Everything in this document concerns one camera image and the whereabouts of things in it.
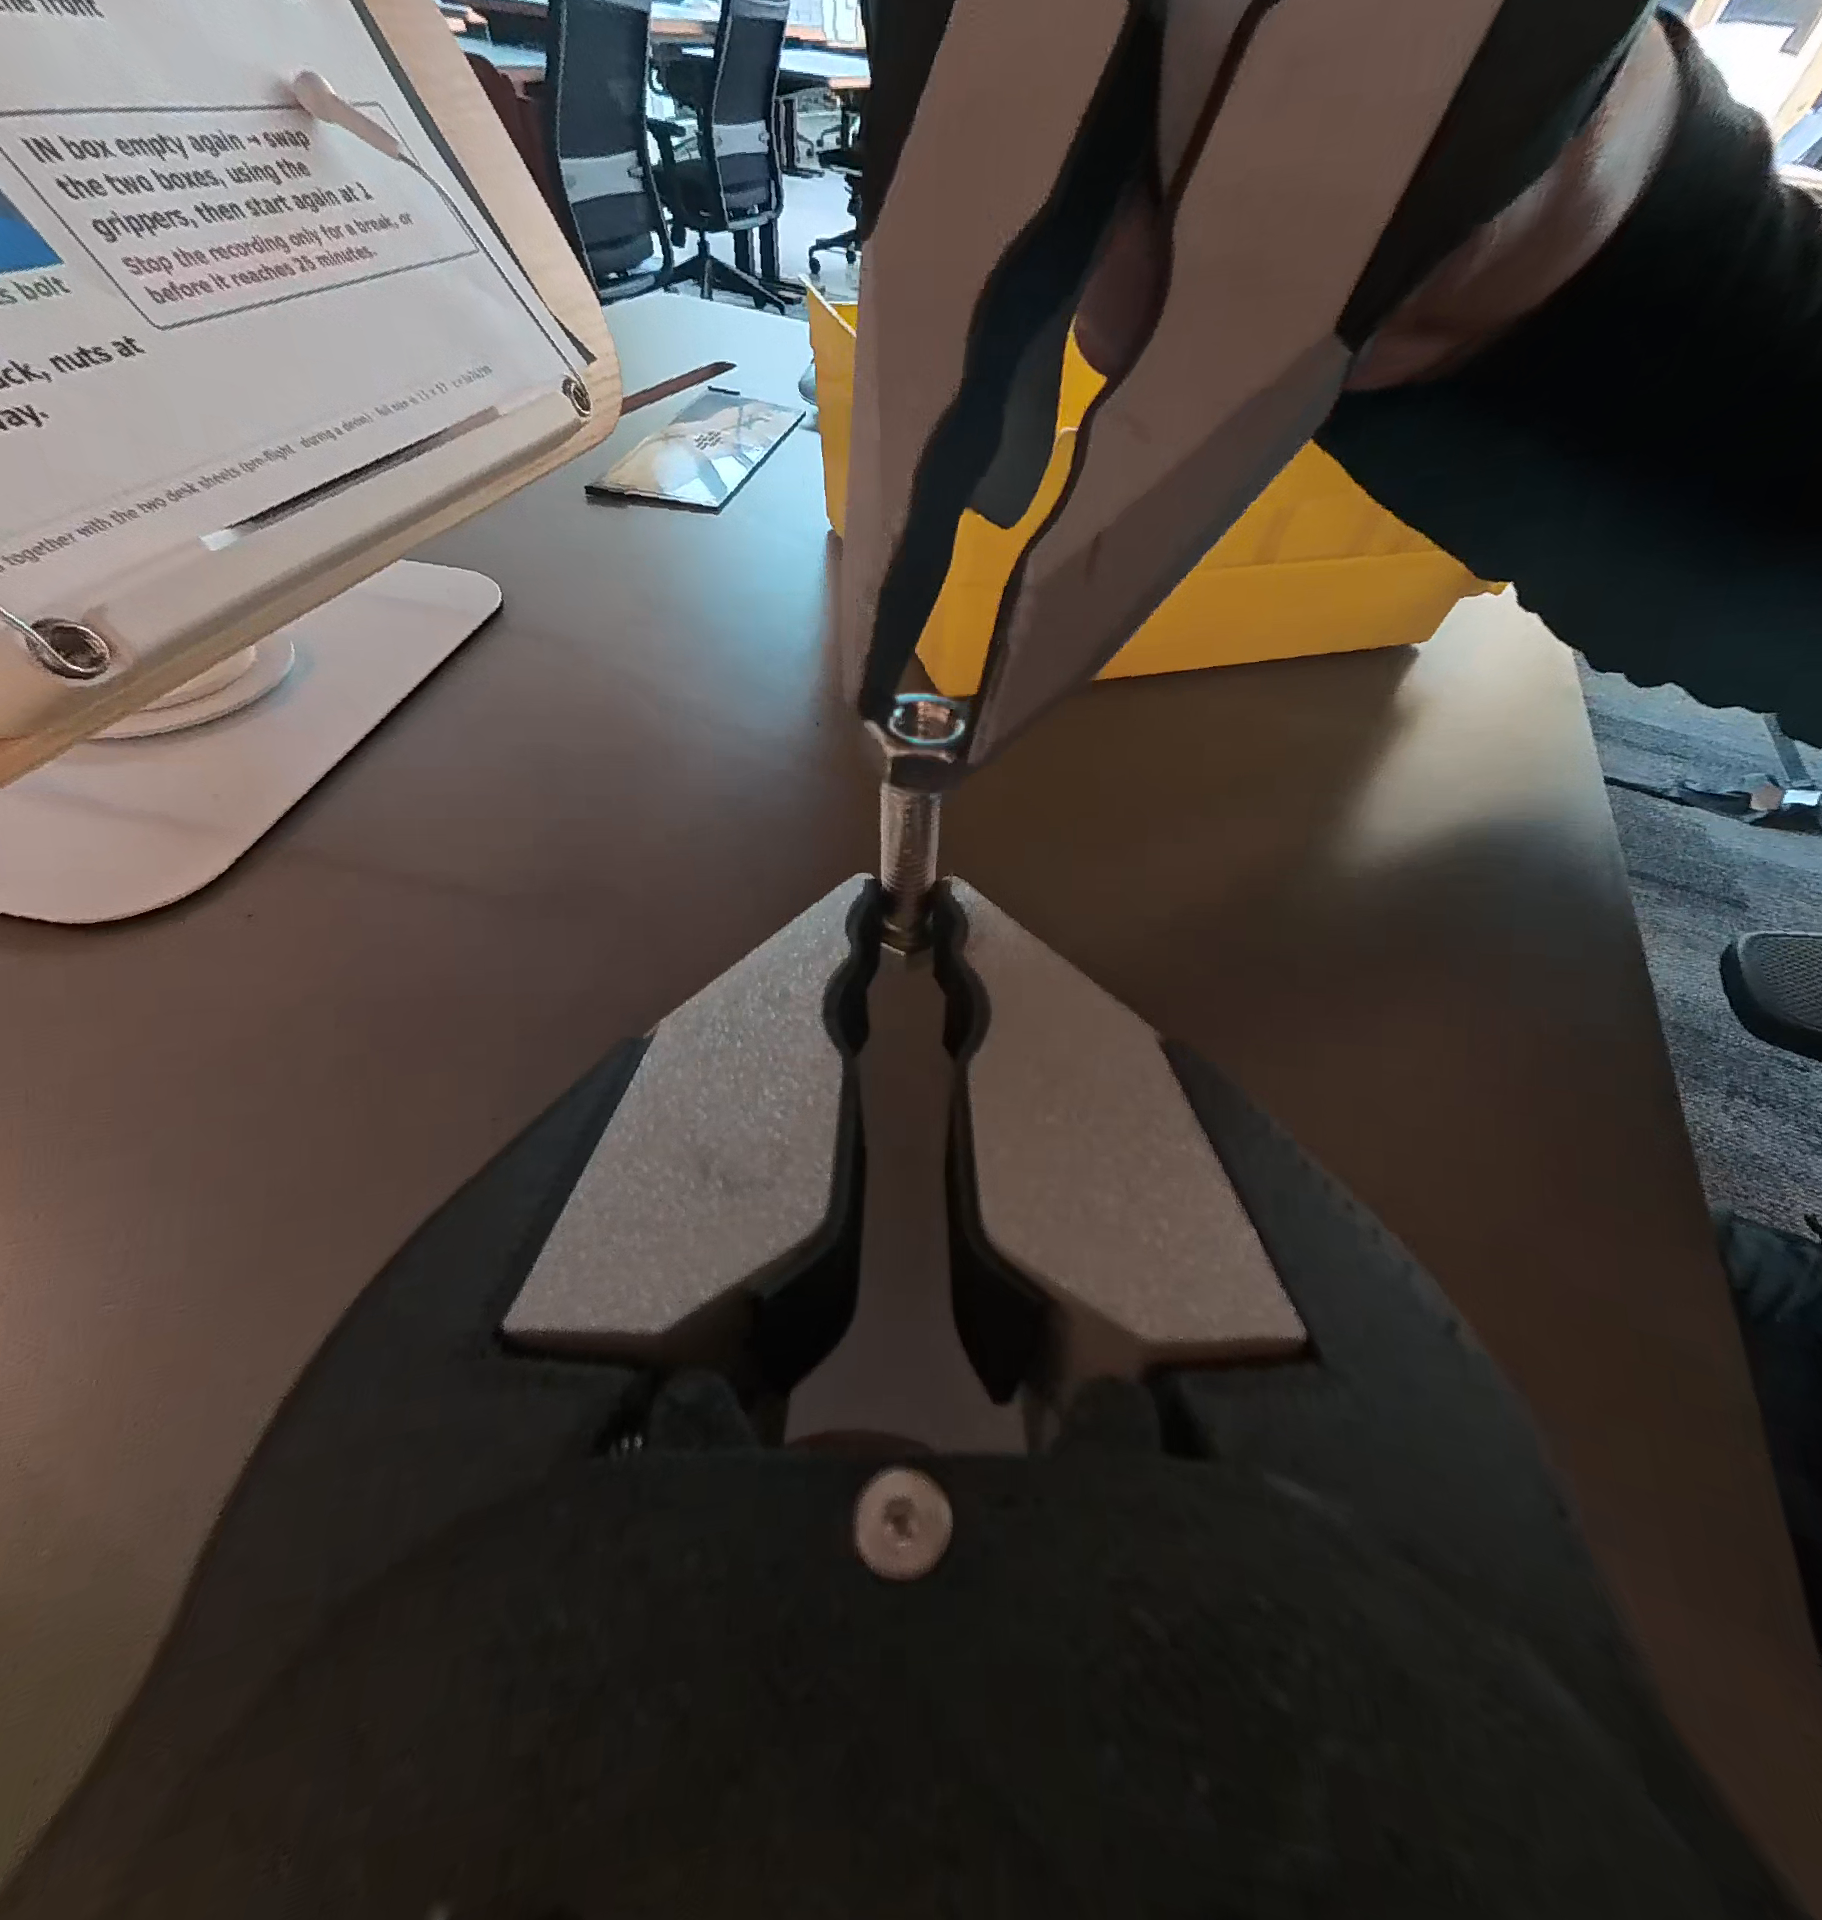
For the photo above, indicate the printed instruction sheet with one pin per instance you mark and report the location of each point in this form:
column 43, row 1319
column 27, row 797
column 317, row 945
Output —
column 250, row 376

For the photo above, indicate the person's right hand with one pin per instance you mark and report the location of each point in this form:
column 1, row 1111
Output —
column 1574, row 219

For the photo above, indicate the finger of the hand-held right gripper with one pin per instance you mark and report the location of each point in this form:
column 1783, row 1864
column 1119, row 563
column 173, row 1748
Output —
column 972, row 219
column 1191, row 449

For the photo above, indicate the person's right forearm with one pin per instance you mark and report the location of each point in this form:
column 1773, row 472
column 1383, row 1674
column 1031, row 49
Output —
column 1678, row 449

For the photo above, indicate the wooden document stand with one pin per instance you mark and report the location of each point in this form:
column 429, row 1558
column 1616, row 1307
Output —
column 342, row 707

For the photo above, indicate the black office chair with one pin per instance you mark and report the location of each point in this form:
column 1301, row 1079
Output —
column 601, row 152
column 839, row 181
column 740, row 152

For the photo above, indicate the black office chair seat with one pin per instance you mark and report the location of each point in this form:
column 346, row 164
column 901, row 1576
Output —
column 1808, row 997

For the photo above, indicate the dark patterned card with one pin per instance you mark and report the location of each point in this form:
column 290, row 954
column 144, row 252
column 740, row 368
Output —
column 693, row 449

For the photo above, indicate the silver hex bolt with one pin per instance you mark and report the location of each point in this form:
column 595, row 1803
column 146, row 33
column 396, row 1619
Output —
column 913, row 813

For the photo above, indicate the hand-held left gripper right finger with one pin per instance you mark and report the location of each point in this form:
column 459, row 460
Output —
column 1119, row 1183

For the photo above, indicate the yellow plastic bin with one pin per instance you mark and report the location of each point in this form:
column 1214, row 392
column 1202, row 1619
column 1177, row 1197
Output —
column 1274, row 554

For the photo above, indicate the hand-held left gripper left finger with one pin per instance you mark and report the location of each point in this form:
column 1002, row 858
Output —
column 699, row 1170

